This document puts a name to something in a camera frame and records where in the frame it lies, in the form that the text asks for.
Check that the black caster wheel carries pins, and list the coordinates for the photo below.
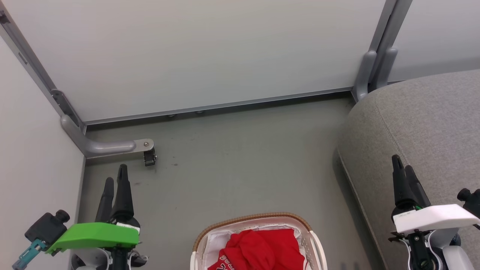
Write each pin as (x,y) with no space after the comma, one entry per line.
(150,157)

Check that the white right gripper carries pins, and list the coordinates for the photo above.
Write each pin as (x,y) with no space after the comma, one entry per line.
(435,217)

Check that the grey curved partition foot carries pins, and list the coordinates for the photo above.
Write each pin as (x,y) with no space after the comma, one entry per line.
(101,147)

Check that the white basket with brown rim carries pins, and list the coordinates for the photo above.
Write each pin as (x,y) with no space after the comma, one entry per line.
(315,243)

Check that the grey double partition post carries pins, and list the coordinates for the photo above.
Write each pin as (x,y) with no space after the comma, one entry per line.
(392,26)

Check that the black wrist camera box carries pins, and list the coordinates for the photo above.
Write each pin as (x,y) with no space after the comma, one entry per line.
(471,202)
(47,227)

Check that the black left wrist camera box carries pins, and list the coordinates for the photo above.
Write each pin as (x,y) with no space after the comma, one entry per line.
(47,227)

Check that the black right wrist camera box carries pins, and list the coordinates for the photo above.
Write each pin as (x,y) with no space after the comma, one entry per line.
(471,202)

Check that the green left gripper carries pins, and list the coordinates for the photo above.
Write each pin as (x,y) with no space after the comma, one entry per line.
(97,235)

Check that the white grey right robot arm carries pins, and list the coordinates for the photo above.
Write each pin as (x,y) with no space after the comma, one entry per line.
(438,251)

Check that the grey fabric sofa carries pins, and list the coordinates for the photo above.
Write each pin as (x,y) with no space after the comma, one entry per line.
(420,131)

